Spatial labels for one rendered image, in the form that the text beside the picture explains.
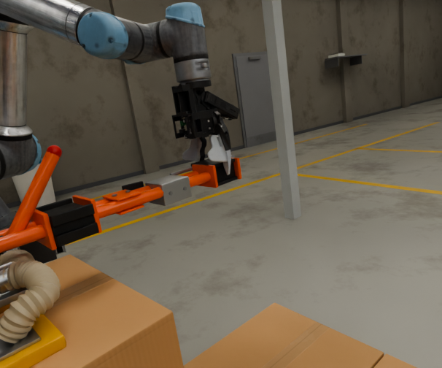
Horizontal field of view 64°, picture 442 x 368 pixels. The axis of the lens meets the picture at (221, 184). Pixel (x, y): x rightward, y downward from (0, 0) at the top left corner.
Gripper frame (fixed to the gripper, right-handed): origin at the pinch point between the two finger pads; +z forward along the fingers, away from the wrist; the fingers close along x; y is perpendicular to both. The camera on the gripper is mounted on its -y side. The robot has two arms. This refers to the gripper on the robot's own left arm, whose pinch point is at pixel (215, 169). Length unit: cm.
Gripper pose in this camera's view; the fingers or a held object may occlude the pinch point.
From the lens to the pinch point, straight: 83.5
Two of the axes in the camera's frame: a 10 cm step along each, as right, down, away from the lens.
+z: 1.4, 9.6, 2.4
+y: -7.2, 2.7, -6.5
